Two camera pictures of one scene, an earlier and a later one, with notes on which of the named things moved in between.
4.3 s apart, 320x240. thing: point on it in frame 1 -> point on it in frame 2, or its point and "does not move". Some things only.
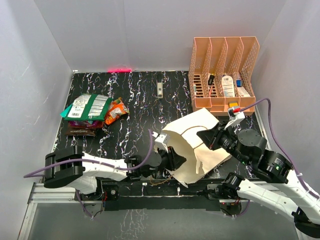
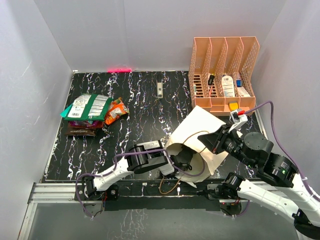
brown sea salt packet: x=80 y=130 does not move
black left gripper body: x=162 y=165 -> x=184 y=148
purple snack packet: x=85 y=124 does not move
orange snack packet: x=117 y=108 does not move
